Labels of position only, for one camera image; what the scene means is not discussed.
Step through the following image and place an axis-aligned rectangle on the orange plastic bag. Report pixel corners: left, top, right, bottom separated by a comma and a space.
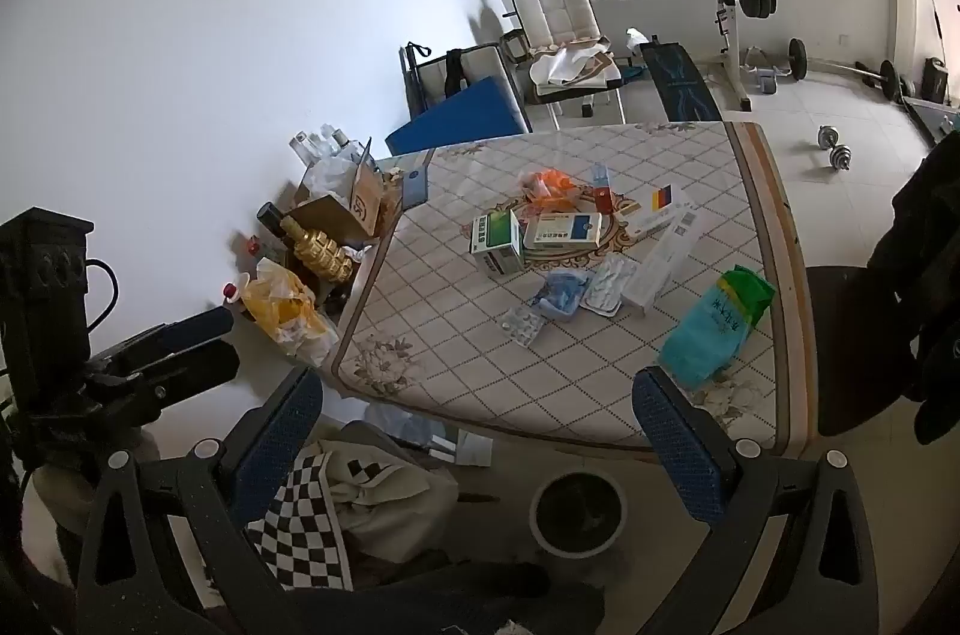
517, 168, 578, 216

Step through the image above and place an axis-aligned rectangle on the green medicine box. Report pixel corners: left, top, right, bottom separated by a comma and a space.
470, 209, 526, 282

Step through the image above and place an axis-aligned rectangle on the dark glass bottle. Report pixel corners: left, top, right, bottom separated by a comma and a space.
256, 201, 290, 253

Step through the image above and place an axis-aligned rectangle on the grey metal frame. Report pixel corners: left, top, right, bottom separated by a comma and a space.
904, 95, 960, 148

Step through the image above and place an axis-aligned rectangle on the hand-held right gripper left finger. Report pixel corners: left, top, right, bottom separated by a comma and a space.
75, 366, 331, 635

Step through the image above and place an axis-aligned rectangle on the floral patterned table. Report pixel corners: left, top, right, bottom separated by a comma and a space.
330, 119, 815, 456

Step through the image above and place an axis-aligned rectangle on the long floor barbell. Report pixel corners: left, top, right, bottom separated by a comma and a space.
787, 38, 912, 103

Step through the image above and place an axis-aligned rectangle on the long white box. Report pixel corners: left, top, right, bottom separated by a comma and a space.
621, 207, 698, 317

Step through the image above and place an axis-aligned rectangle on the chrome dumbbell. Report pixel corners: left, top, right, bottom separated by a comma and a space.
817, 125, 854, 175

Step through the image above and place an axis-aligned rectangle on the dark canister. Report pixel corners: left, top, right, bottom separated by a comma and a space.
921, 57, 950, 103

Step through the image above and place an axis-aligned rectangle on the blue plastic packet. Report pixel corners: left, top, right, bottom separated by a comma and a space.
529, 271, 593, 321

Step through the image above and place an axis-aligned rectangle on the small silver blister pack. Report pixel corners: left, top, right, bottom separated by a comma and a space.
501, 305, 547, 347

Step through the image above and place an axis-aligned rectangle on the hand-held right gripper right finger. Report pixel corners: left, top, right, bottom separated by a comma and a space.
632, 369, 878, 635

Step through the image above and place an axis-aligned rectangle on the checkered white tote bag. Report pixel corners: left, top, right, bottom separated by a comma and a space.
244, 436, 460, 595

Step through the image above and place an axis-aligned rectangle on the blue-grey flat box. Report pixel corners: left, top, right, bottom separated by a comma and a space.
401, 149, 436, 210

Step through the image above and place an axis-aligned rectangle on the white and blue medicine box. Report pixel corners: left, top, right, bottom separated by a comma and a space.
523, 212, 605, 252

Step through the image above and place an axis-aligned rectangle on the white plastic bag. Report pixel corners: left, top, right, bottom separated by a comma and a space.
304, 155, 357, 201

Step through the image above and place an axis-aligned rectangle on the black cable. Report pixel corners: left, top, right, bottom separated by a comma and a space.
86, 260, 121, 332

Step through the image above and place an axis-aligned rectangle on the teal green plastic bag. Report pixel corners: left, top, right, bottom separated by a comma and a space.
658, 266, 777, 390

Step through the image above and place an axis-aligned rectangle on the white squat rack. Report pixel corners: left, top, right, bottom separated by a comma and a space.
709, 0, 755, 115

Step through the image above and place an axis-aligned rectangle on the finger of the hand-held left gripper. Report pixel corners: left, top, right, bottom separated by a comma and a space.
90, 307, 235, 373
86, 341, 239, 426

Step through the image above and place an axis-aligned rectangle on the white round bucket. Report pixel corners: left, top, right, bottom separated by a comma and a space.
529, 471, 627, 557

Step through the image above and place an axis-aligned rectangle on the person's dark clothing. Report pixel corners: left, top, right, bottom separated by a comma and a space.
866, 132, 960, 445

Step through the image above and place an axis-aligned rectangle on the white box with striped flag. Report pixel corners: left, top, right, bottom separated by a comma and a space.
616, 182, 695, 240

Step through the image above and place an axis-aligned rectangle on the beige cloth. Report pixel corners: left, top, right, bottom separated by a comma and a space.
529, 38, 616, 88

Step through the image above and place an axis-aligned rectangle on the gold grenade-shaped bottle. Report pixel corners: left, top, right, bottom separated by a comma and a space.
281, 215, 353, 283

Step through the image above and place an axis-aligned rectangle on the dark weight bench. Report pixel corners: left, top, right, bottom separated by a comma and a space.
639, 38, 725, 122

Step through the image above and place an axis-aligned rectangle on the white padded chair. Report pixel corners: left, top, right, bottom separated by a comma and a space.
512, 0, 627, 130

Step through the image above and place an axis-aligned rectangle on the brown cardboard box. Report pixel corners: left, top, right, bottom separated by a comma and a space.
289, 194, 376, 250

